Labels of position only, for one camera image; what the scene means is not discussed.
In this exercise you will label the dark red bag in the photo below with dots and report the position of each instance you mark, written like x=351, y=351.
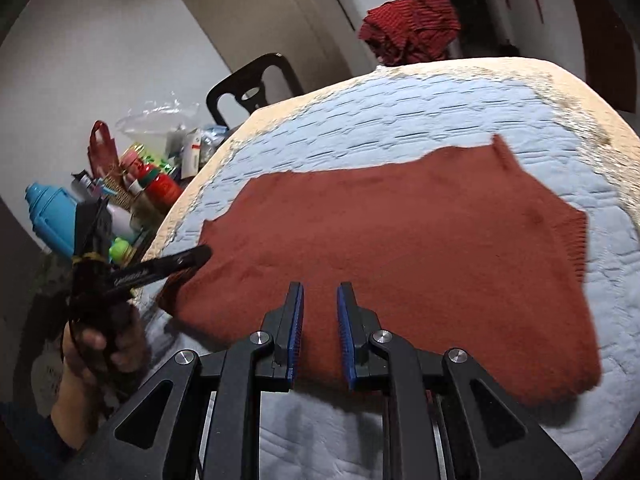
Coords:
x=102, y=157

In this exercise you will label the red and green bottle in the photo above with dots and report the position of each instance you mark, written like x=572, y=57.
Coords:
x=162, y=187

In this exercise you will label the light blue quilted blanket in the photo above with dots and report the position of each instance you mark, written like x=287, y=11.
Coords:
x=390, y=110

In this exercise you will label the turquoise water bottle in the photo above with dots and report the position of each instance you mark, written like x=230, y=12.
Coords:
x=52, y=217

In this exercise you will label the green capped bottle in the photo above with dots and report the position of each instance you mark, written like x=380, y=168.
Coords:
x=120, y=251

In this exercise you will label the person's left hand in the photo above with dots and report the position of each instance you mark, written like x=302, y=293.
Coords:
x=130, y=345

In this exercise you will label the beige door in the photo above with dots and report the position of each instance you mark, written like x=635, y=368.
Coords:
x=260, y=15

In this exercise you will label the red striped cloth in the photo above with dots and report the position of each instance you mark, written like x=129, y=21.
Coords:
x=410, y=25

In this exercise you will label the clear plastic bag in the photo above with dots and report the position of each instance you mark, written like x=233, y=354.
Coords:
x=155, y=117

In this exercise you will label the rust brown knit sweater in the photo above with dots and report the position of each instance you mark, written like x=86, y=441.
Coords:
x=400, y=250

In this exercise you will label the white tube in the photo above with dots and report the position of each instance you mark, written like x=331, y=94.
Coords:
x=191, y=155

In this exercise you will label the black chair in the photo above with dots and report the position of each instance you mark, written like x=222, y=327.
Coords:
x=235, y=90

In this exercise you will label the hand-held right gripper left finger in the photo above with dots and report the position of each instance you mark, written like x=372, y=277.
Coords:
x=298, y=332

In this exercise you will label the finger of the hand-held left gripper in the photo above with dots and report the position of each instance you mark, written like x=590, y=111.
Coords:
x=165, y=265

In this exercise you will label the beige fringed table cover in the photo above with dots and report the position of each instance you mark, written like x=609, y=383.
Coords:
x=575, y=85

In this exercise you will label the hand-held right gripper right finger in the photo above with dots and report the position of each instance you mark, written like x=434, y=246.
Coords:
x=343, y=335

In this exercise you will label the white bottle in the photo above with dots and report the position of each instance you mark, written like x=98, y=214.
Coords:
x=121, y=222

